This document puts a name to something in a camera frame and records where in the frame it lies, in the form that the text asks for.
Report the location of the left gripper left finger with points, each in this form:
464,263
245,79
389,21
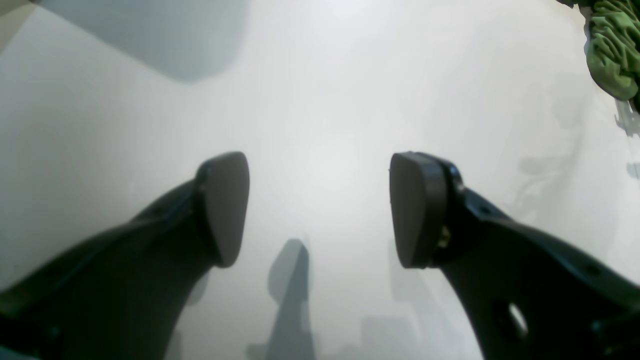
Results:
119,294

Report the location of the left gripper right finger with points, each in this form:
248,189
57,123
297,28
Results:
528,295

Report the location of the olive green t-shirt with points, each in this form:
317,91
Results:
612,49

